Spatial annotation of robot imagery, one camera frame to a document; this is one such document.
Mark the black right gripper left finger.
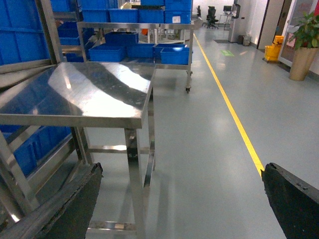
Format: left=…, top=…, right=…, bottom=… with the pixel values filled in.
left=0, top=163, right=103, bottom=239

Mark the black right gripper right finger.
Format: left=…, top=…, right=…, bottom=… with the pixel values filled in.
left=261, top=163, right=319, bottom=239

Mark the steel shelf rack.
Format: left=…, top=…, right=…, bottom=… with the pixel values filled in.
left=0, top=0, right=84, bottom=227

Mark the small steel table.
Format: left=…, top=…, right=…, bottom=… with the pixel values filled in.
left=0, top=61, right=157, bottom=236

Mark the yellow mop bucket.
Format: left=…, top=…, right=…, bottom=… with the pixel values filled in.
left=264, top=35, right=284, bottom=62

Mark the green potted plant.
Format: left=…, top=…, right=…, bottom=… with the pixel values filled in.
left=289, top=11, right=319, bottom=81

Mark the steel cart with wheels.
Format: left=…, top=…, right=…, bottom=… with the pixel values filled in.
left=76, top=0, right=195, bottom=94

